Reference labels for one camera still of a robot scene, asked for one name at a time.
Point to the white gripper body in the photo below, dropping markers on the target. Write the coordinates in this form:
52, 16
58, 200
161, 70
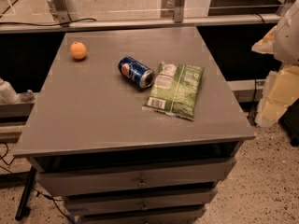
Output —
288, 36

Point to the blue pepsi can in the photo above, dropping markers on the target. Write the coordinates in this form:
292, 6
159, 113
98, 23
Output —
137, 72

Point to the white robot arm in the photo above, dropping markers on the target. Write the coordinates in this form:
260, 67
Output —
290, 20

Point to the green chip bag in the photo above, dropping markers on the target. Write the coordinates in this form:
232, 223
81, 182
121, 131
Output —
174, 91

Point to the middle grey drawer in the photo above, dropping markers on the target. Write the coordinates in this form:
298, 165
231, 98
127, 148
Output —
139, 200

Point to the grey drawer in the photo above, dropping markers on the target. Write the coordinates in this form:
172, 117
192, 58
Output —
154, 216
136, 177
139, 200

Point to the grey drawer cabinet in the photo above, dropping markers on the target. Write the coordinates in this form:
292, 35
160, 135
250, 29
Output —
88, 116

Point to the bottom grey drawer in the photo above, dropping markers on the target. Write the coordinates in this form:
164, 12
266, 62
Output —
154, 216

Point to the orange fruit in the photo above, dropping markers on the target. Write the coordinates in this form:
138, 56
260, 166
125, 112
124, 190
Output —
78, 50

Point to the top grey drawer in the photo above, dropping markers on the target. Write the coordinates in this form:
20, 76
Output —
136, 177

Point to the white pipe fitting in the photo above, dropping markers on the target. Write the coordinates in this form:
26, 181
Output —
10, 96

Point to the black metal leg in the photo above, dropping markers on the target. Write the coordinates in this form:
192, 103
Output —
22, 208

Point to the metal frame rail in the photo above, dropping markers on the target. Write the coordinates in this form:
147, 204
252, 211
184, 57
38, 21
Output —
13, 27

